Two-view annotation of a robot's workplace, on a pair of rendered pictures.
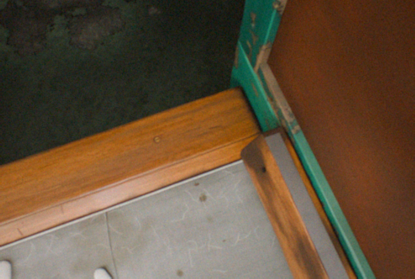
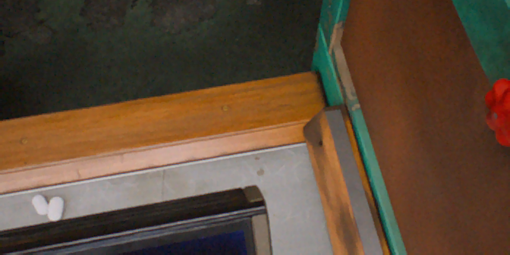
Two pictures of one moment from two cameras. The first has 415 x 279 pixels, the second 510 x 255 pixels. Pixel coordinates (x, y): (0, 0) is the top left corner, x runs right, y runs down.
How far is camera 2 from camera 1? 0.27 m
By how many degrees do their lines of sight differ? 8
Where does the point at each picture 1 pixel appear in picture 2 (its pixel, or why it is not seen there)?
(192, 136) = (260, 111)
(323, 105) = (374, 78)
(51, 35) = (131, 12)
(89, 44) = (173, 28)
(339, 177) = (383, 149)
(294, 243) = (338, 214)
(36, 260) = (88, 203)
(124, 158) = (190, 120)
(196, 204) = (253, 176)
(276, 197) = (328, 169)
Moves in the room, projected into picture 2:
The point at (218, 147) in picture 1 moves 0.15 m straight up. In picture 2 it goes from (284, 124) to (290, 74)
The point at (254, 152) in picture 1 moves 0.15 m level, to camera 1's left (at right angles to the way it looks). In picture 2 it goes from (314, 126) to (213, 107)
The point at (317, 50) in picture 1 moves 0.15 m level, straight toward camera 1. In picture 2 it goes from (371, 25) to (294, 110)
